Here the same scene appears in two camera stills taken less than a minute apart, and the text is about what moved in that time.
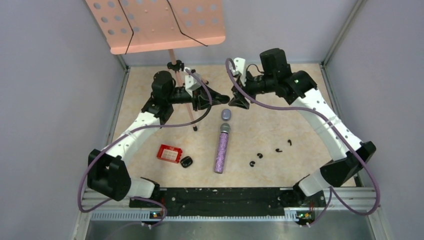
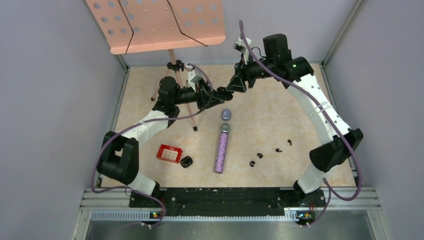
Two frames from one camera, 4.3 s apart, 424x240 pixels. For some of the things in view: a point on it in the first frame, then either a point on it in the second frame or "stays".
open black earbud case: x=186 y=161 stays
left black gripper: x=200 y=99 stays
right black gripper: x=239 y=99 -> x=242 y=74
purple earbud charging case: x=226 y=114 stays
